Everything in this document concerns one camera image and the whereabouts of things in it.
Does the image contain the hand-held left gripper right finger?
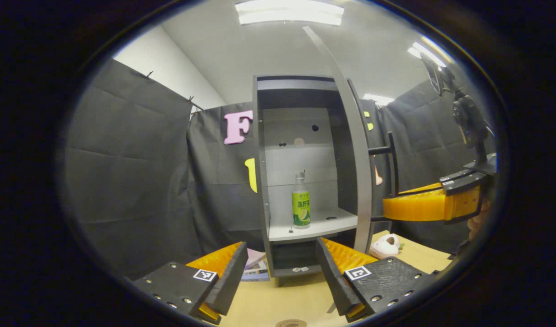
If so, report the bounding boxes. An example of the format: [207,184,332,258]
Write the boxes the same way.
[316,238,437,323]

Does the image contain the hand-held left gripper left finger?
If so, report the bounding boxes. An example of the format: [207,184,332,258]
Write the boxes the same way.
[133,242,250,326]

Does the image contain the black door handle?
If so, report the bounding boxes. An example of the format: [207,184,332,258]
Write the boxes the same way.
[368,131,400,223]

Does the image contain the green label plastic bottle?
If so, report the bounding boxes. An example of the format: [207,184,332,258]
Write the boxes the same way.
[292,173,311,228]

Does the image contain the grey cabinet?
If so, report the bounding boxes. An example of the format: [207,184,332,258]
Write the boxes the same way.
[252,75,374,287]

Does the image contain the white cabinet door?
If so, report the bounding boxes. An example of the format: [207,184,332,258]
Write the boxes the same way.
[302,26,374,254]

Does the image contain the blue book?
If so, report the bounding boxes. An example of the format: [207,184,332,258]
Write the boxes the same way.
[242,268,269,282]

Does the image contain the white plush slipper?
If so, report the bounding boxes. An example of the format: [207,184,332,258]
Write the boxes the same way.
[369,234,400,259]

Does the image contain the ceiling light panel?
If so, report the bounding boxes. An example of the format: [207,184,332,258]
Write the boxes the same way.
[235,0,344,25]
[407,41,447,69]

